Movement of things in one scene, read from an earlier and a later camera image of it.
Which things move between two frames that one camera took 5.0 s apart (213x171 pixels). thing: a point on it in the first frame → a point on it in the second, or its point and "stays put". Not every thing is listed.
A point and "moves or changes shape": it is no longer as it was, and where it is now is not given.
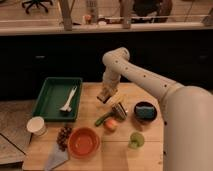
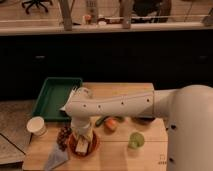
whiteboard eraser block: (104, 96) moves or changes shape
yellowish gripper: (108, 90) → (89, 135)
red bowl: (84, 143) stays put
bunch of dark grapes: (63, 137) stays put
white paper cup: (36, 126) stays put
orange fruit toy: (110, 123) stays put
